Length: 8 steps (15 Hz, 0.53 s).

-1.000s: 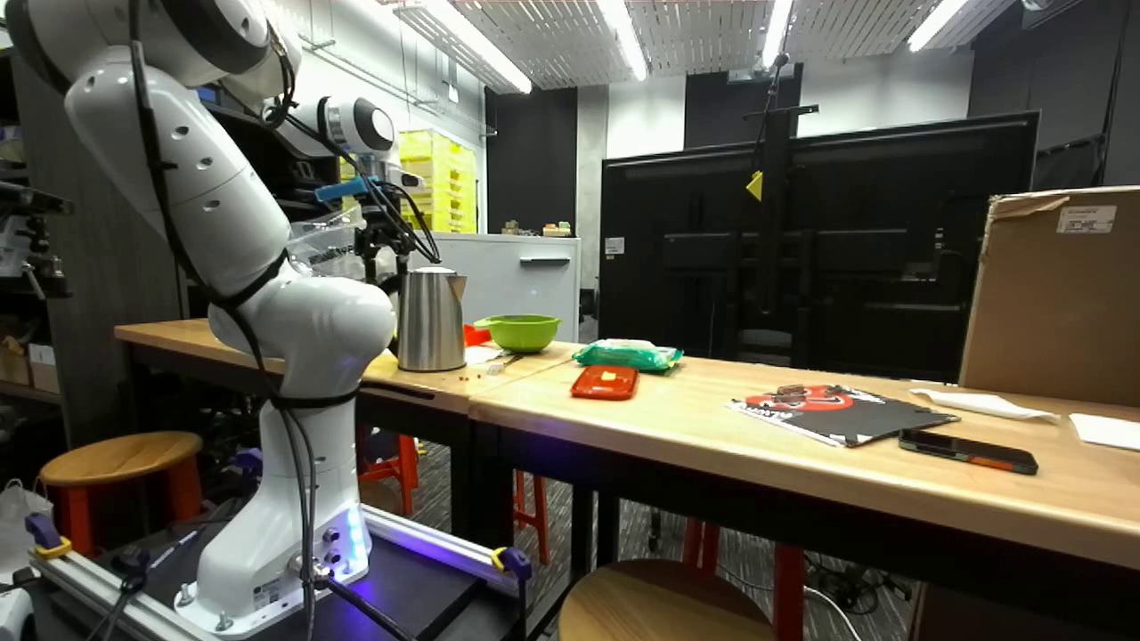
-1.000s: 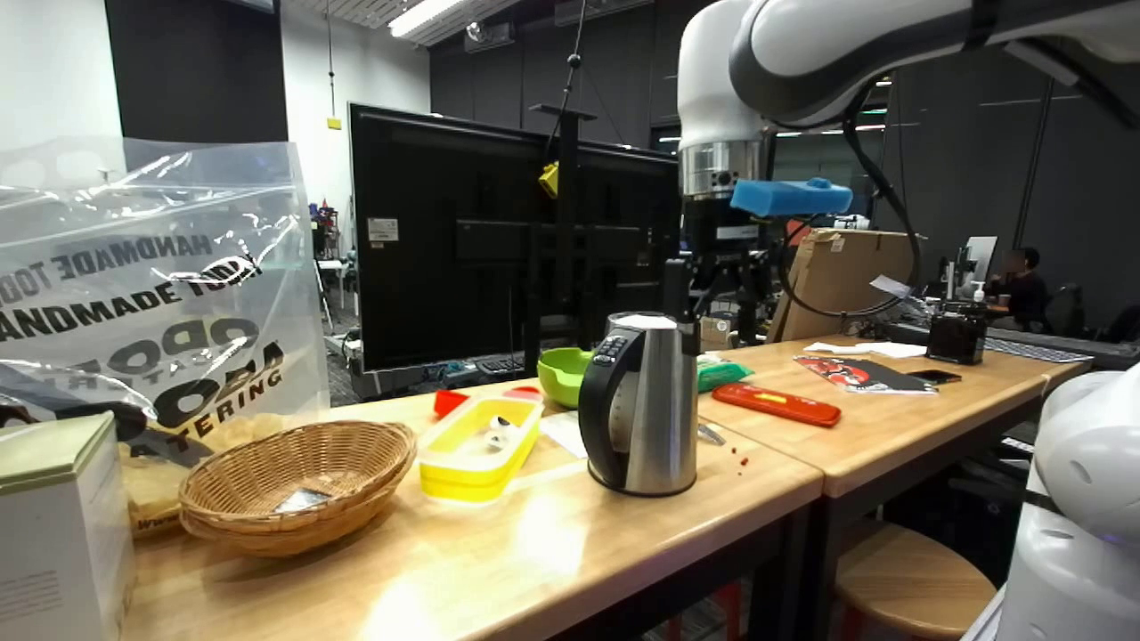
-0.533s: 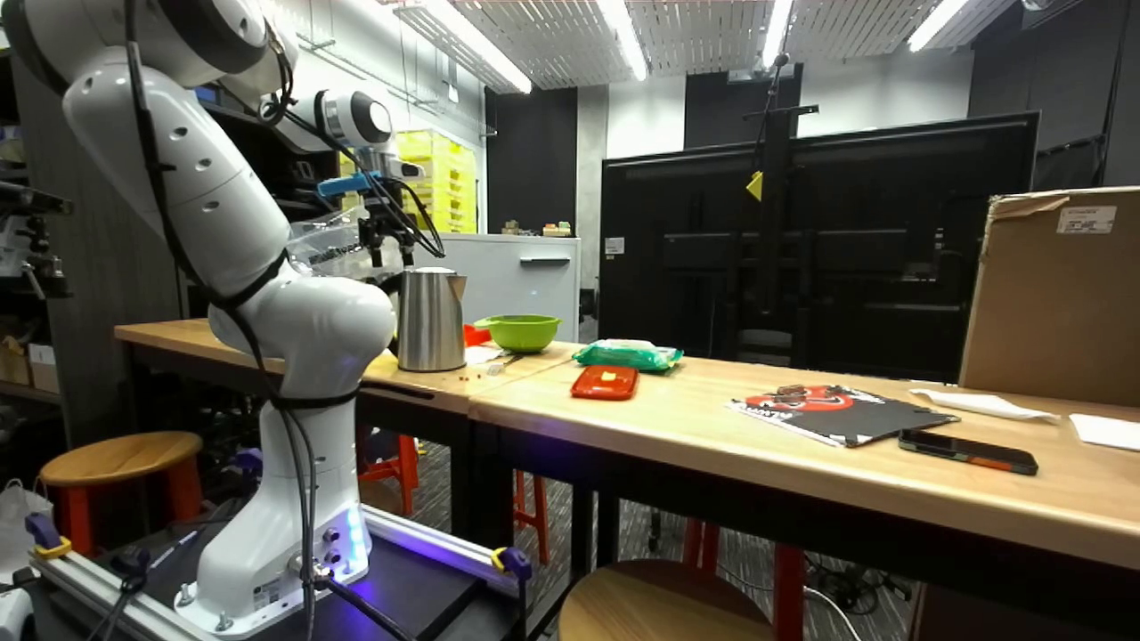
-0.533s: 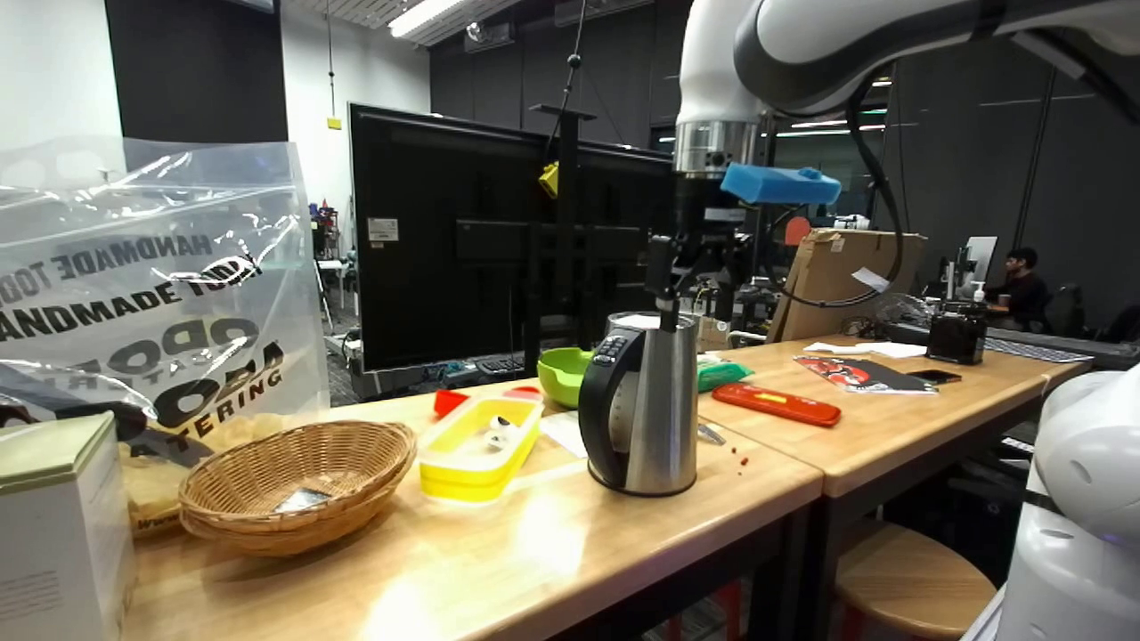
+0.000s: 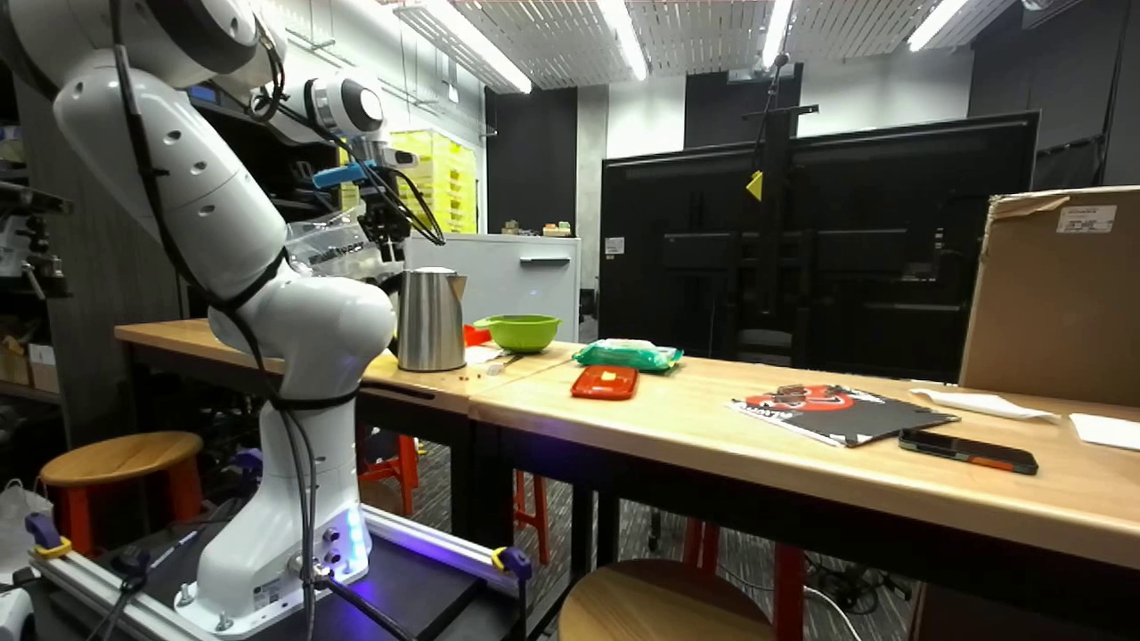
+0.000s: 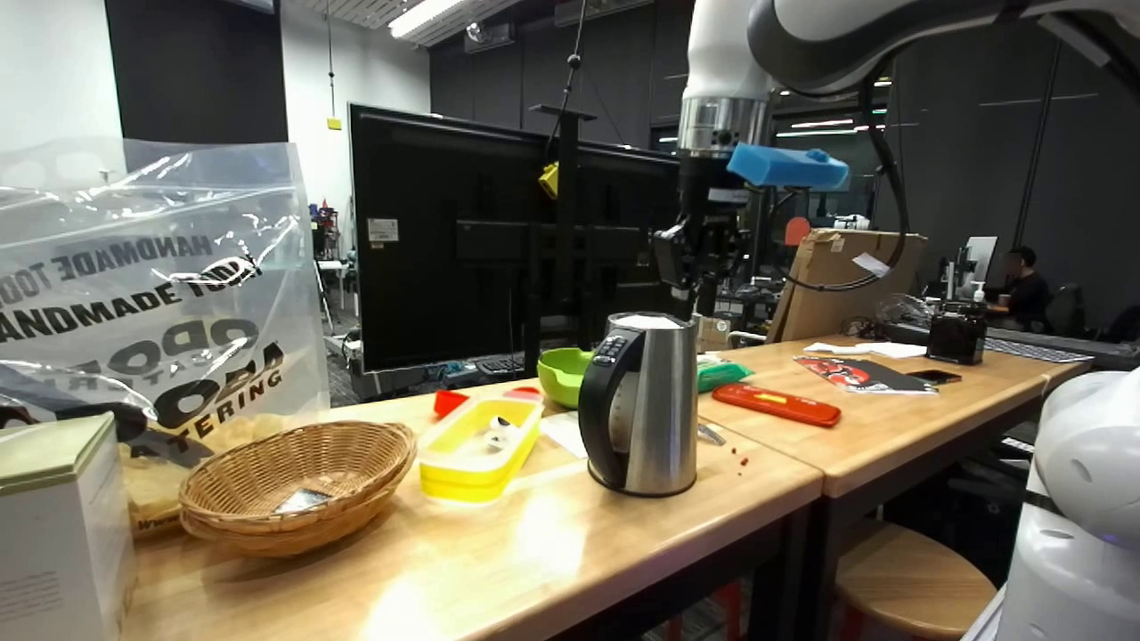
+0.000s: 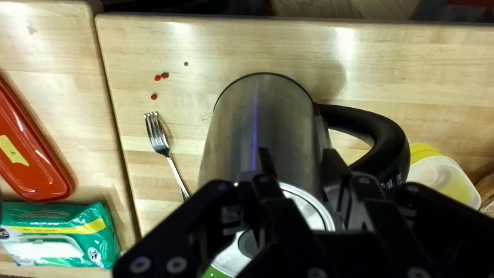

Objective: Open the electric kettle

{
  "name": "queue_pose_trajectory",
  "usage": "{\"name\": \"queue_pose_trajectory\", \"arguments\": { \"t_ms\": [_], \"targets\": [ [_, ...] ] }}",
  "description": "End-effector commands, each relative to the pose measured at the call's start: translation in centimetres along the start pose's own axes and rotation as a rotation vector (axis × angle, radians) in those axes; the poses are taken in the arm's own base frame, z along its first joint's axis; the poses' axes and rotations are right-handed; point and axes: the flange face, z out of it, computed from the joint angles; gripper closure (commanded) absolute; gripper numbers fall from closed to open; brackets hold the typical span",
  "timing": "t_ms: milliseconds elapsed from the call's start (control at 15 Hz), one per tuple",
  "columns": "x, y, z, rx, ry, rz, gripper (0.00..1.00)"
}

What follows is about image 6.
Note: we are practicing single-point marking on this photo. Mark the brown cardboard box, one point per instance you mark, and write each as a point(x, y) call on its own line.
point(841, 288)

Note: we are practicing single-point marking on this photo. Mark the white box with green lid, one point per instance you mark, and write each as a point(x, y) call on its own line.
point(55, 535)

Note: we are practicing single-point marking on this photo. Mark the small red plastic piece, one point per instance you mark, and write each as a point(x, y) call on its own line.
point(452, 405)

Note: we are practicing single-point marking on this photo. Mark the small white item in container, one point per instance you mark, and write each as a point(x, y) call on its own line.
point(497, 436)

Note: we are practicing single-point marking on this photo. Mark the ceiling light strip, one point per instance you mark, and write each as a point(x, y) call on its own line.
point(422, 17)

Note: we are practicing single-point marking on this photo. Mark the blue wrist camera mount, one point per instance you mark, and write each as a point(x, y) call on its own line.
point(788, 170)

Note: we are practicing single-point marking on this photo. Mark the green flat lid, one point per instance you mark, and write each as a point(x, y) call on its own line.
point(722, 377)

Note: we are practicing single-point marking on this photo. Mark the round wooden stool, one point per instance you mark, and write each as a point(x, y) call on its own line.
point(910, 583)

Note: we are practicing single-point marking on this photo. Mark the yellow plastic container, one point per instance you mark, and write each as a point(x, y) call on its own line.
point(477, 456)

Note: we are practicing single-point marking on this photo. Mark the stainless steel electric kettle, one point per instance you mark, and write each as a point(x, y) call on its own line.
point(645, 411)

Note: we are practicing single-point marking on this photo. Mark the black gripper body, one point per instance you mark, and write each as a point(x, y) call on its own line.
point(714, 189)

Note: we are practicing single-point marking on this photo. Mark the silver metal fork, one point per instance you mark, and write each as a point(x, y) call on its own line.
point(709, 436)

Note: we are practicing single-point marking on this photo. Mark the clear printed plastic bag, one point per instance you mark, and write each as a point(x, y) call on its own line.
point(154, 297)

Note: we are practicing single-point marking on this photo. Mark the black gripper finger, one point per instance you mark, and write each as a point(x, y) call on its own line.
point(709, 271)
point(671, 265)

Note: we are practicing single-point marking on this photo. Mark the seated person in black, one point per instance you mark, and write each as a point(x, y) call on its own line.
point(1019, 294)

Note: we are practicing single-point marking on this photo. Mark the large black monitor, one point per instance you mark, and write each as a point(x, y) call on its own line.
point(466, 252)

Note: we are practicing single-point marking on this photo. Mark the silver wrapper in basket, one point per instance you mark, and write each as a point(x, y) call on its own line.
point(302, 499)

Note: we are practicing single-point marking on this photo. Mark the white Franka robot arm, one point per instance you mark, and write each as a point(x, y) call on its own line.
point(737, 49)

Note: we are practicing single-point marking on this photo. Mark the green plastic bowl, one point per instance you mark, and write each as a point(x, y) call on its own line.
point(566, 377)

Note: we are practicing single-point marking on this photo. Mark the red and black magazine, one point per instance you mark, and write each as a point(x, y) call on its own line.
point(860, 372)

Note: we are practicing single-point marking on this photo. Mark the brown wicker basket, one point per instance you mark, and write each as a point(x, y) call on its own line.
point(296, 475)

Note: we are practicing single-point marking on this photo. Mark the small background monitor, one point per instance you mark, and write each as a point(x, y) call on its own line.
point(981, 263)

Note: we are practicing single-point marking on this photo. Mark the black pole with yellow tag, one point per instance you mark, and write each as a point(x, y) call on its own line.
point(568, 225)

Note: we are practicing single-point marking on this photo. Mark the black phone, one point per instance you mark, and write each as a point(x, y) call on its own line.
point(934, 377)

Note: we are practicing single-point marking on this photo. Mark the white paper sheet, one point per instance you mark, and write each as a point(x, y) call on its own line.
point(873, 349)

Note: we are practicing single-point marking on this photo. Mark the black boxy device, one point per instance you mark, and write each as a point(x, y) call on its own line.
point(958, 335)

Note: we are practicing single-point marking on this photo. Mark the tan wicker plate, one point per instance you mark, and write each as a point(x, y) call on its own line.
point(148, 492)

